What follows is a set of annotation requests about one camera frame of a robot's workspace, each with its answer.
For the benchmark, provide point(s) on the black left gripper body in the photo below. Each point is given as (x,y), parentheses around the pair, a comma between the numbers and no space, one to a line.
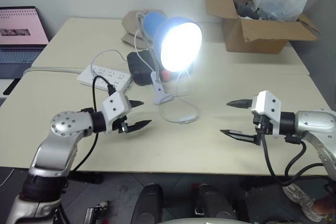
(119,125)

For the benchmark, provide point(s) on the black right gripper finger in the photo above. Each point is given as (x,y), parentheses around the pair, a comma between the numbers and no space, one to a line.
(240,135)
(241,103)

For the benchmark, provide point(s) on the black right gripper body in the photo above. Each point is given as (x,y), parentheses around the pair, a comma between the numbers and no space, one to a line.
(263,127)

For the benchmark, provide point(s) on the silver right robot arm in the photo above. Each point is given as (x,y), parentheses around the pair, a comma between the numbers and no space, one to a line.
(315,127)

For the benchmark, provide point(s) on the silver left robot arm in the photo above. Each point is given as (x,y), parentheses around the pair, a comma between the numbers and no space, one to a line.
(60,140)

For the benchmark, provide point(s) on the blue clip desk lamp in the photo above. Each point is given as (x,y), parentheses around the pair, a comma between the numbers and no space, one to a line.
(181,40)

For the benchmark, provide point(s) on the black rectangular box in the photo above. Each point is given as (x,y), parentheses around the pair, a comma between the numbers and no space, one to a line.
(137,69)

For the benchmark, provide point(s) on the small red object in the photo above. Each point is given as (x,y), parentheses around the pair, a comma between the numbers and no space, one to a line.
(166,75)

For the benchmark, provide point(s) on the white power strip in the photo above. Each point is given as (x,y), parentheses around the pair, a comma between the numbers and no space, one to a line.
(105,75)

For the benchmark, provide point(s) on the brown cardboard box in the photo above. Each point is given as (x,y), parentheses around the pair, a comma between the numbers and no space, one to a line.
(257,33)

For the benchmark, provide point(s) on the dark rounded shape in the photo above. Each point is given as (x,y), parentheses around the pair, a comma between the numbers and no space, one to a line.
(147,203)
(212,203)

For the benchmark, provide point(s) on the beige cloth bag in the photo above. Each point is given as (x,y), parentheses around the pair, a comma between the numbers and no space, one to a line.
(131,24)

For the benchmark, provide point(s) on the white sneaker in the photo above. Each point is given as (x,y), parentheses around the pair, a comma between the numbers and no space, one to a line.
(302,200)

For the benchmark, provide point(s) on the silver robot torso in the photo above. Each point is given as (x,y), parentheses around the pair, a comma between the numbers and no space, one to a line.
(202,221)

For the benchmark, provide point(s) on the black items in cardboard box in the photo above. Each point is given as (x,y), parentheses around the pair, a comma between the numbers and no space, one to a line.
(244,6)

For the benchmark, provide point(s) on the dark flat device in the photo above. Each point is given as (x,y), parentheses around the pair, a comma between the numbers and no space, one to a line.
(10,87)

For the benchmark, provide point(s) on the open laptop with pink screen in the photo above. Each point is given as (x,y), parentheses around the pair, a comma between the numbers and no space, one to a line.
(18,30)

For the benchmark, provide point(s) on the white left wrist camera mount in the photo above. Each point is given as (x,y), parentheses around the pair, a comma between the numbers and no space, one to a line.
(115,104)

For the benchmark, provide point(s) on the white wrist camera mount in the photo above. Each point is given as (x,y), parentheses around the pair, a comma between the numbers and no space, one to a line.
(115,104)
(267,106)

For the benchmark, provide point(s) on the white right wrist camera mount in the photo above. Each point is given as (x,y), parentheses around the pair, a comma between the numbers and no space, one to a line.
(267,106)

